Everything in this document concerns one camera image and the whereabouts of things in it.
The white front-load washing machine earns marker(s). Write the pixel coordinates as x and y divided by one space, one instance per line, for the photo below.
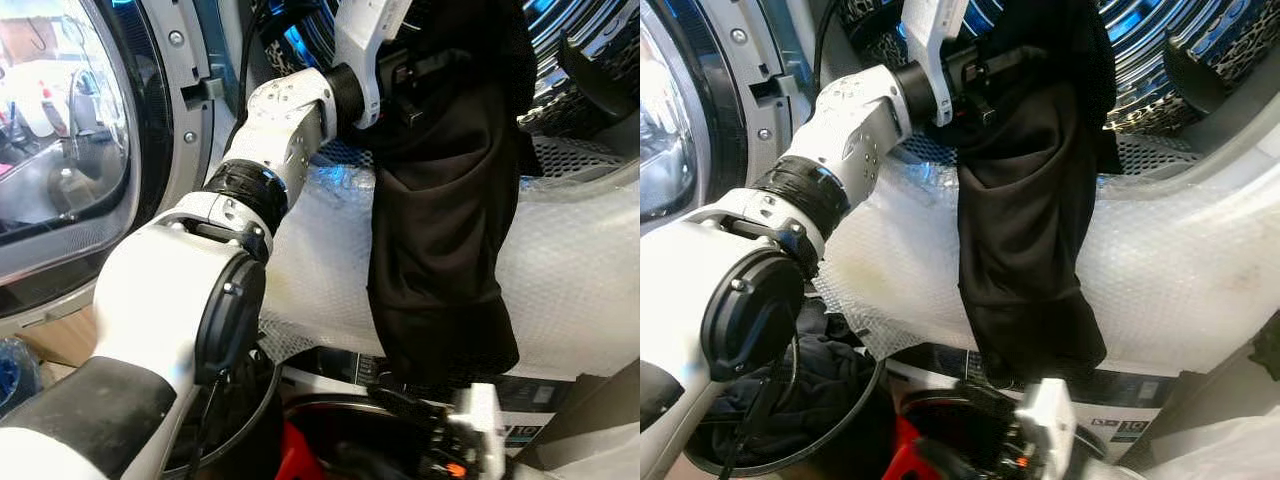
745 60
190 60

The round glass washer door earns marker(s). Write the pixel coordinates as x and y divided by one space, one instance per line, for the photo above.
665 130
70 120

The black garment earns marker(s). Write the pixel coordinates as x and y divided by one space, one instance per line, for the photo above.
440 220
1030 230

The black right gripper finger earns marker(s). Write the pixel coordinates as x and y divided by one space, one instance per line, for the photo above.
400 402
990 402

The steel washer drum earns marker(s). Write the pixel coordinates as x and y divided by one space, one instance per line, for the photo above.
1150 30
560 20

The clear bubble wrap sheet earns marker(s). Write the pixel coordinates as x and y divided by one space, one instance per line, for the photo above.
1180 270
570 280

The red plastic container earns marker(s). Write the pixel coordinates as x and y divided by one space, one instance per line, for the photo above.
905 458
298 458

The dark clothes pile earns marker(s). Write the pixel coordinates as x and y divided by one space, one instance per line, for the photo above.
820 385
240 400

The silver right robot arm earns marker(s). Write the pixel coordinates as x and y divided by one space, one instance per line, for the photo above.
1220 450
600 450

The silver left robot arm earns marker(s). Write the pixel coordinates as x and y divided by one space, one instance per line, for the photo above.
760 250
170 290

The black round laundry basket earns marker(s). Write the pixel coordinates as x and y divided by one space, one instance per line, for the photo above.
865 450
262 450

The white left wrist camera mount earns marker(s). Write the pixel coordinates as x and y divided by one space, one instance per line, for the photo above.
362 40
930 40

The light wooden cabinet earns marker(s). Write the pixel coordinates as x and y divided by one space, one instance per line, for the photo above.
60 340

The blue plastic bag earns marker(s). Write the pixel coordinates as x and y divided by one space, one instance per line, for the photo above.
10 380

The washer label with number ten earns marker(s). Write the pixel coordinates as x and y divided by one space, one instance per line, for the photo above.
1130 430
522 435

